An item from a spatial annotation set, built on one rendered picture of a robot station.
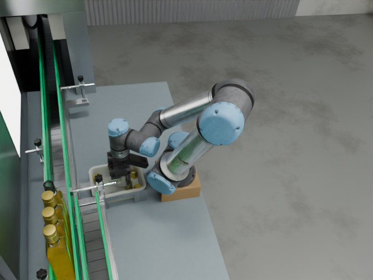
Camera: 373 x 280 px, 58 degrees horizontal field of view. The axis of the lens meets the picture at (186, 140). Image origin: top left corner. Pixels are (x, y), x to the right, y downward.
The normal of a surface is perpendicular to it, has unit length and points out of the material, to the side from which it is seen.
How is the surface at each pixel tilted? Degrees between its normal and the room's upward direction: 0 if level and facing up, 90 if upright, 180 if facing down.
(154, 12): 90
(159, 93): 0
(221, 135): 85
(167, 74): 0
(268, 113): 0
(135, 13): 90
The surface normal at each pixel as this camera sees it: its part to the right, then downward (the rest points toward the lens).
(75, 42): 0.31, 0.69
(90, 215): 0.07, -0.70
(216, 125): -0.34, 0.59
